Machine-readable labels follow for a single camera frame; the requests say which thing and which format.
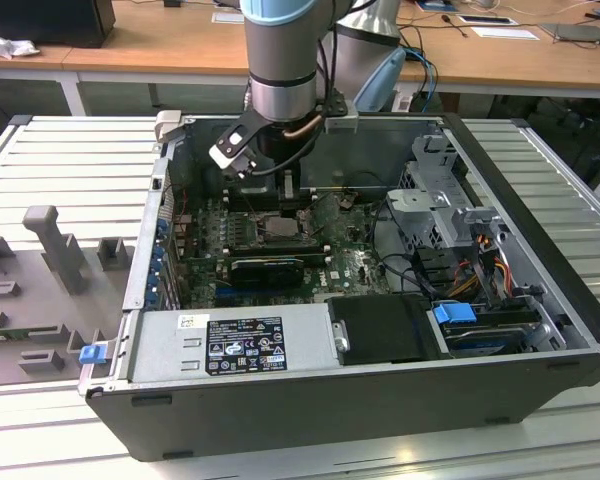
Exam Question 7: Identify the long wooden desk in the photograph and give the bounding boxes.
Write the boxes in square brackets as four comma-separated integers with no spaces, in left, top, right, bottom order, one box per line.
[0,0,600,101]

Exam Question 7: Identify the grey parts rack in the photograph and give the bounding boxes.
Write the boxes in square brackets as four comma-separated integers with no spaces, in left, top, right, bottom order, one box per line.
[0,204,137,389]

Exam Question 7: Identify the black hard disk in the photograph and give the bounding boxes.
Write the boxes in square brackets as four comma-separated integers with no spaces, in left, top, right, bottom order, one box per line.
[442,322,529,359]

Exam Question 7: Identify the blue disk carrier handle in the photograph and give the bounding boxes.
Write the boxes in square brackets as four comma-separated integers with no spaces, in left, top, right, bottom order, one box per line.
[432,301,477,334]

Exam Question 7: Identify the grey case release handle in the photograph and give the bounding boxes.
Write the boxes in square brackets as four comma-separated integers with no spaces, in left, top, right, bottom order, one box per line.
[154,110,184,146]

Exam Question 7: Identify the green RAM stick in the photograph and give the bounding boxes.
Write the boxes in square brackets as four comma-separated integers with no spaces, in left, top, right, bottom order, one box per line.
[0,327,64,346]

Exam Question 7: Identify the black graphics card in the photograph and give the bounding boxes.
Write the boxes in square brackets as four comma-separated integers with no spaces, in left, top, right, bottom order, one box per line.
[229,257,305,290]

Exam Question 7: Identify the CPU socket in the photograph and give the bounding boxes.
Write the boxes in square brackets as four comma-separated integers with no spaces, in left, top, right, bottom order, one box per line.
[256,212,315,245]

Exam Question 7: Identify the crumpled white paper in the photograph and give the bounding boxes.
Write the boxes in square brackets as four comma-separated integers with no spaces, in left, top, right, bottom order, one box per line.
[0,27,42,60]

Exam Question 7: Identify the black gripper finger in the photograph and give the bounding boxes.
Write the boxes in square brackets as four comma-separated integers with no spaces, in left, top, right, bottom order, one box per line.
[278,169,301,219]

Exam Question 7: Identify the coloured power wire bundle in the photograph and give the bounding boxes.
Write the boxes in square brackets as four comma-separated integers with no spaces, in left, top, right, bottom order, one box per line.
[452,247,514,301]

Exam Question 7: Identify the dark grey flat pad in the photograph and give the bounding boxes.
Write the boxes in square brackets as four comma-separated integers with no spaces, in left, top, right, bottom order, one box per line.
[539,22,600,44]

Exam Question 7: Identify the blue cable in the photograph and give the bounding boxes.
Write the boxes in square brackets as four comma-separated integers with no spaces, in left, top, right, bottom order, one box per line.
[404,47,439,101]

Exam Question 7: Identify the black plastic shroud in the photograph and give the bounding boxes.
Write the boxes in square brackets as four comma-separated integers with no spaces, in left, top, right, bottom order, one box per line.
[325,294,445,365]

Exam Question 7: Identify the black box on desk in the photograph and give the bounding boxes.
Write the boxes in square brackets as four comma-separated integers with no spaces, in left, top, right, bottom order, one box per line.
[0,0,116,49]

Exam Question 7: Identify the pale blue teach pendant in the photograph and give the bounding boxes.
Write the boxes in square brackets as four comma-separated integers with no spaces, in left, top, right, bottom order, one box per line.
[354,47,409,112]

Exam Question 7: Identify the black RAM stick row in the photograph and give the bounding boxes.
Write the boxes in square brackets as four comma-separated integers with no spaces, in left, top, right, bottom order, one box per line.
[227,187,315,212]
[228,239,328,266]

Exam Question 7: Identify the grey power supply unit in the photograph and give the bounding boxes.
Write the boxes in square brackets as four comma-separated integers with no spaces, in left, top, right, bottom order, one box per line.
[129,304,342,385]

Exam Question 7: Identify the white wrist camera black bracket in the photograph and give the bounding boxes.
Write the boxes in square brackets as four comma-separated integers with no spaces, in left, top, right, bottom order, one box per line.
[208,112,266,177]

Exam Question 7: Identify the grey metal drive cage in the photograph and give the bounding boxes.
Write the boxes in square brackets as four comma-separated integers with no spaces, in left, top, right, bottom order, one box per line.
[383,133,514,261]

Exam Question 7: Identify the white flat phone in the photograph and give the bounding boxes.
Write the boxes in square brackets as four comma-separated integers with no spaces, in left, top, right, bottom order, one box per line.
[457,14,519,26]

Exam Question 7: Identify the green motherboard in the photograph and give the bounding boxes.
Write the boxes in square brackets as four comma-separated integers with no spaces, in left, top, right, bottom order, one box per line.
[177,192,401,309]

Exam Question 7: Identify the blue case latch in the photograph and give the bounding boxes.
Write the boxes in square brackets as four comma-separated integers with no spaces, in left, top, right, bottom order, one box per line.
[78,344,106,365]

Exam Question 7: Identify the black open PC case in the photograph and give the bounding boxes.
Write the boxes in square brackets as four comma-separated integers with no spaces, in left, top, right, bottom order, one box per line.
[77,110,600,464]

